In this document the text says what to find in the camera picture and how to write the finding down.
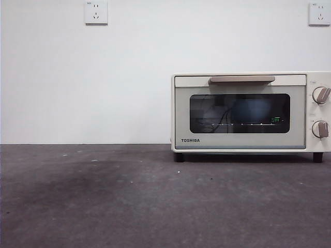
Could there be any glass oven door with handle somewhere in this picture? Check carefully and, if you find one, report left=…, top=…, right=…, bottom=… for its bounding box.
left=174, top=74, right=307, bottom=150

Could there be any blue ribbed bowl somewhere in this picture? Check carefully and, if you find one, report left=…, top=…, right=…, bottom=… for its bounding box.
left=231, top=99, right=272, bottom=127

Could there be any beige oven knob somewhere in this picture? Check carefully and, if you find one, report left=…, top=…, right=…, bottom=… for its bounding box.
left=311, top=120, right=329, bottom=137
left=312, top=87, right=331, bottom=105

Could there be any white toaster oven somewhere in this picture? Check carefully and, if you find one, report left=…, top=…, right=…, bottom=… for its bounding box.
left=171, top=72, right=331, bottom=163

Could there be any white wall socket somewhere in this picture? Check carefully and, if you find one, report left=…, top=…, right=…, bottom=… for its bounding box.
left=85, top=1, right=109, bottom=26
left=308, top=2, right=331, bottom=26

